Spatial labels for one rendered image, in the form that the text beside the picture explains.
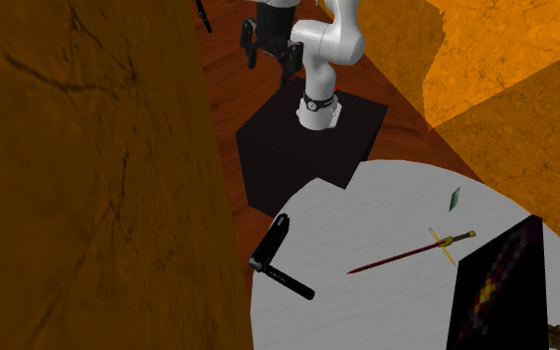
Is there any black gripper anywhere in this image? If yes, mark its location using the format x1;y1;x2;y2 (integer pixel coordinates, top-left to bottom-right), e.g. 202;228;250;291
239;3;305;89

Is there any black slender stick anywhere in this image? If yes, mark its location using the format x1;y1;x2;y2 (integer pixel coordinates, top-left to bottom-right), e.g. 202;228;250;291
194;0;213;35

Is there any black robot stand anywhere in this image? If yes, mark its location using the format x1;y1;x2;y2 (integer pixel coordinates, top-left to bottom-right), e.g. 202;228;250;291
235;76;389;218

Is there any black folding L-shaped tool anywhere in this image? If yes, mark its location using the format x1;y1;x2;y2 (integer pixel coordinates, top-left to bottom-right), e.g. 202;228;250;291
248;213;316;301

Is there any red sword with yellow guard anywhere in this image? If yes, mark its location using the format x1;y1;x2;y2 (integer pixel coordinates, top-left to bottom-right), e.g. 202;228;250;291
346;227;477;275

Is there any black box with pixel pattern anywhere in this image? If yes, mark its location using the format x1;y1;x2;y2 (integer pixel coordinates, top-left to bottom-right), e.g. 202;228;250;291
446;214;550;350

